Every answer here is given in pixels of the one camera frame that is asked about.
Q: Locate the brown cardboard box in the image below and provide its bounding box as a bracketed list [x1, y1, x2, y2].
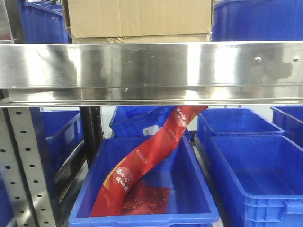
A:
[67, 0, 213, 38]

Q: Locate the stainless steel shelf beam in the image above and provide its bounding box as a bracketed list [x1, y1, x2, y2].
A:
[0, 41, 303, 107]

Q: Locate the brown box under stack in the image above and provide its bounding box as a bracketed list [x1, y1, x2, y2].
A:
[71, 33, 212, 44]

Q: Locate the blue bin left shelf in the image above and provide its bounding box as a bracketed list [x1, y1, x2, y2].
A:
[37, 109, 84, 175]

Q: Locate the perforated steel shelf upright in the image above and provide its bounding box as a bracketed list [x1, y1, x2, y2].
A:
[0, 107, 62, 227]

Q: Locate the tilted blue bin rear centre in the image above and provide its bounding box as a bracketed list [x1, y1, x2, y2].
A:
[109, 106, 175, 137]

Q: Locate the blue bin with red banner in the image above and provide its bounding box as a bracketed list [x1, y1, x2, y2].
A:
[68, 137, 219, 227]

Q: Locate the blue bin rear right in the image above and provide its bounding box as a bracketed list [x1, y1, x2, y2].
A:
[197, 108, 285, 149]

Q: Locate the red glitter sheet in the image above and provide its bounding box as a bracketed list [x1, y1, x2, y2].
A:
[120, 181, 170, 215]

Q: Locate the long red paper banner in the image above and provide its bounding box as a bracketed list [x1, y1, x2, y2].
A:
[90, 106, 208, 217]

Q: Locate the blue bin upper right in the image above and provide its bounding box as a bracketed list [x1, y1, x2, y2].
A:
[212, 0, 303, 41]

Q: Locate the blue bin front right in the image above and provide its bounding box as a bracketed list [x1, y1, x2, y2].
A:
[209, 136, 303, 227]

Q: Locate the blue bin far right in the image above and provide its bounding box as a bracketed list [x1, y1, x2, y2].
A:
[271, 105, 303, 147]

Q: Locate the blue bin upper left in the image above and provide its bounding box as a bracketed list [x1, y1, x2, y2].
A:
[18, 0, 70, 44]

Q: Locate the black shelf post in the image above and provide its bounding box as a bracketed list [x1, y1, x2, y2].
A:
[80, 106, 103, 168]

